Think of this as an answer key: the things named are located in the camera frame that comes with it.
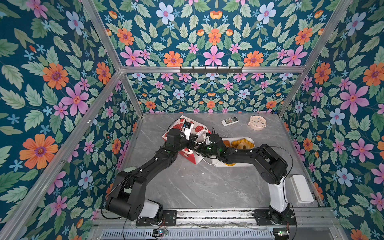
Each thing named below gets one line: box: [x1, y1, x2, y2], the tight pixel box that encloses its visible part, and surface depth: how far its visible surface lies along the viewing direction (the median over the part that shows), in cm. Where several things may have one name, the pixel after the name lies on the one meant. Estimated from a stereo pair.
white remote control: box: [221, 116, 239, 127], surface depth 117 cm
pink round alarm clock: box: [248, 115, 267, 131], surface depth 113 cm
